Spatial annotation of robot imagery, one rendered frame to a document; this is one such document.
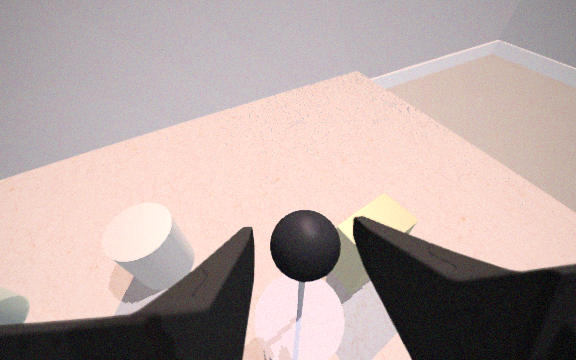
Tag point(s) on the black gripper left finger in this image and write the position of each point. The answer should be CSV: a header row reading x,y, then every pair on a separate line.
x,y
203,316

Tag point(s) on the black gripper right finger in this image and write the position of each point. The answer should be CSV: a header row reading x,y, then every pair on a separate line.
x,y
448,306

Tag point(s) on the french press coffee maker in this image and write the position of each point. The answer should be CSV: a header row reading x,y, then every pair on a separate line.
x,y
299,316

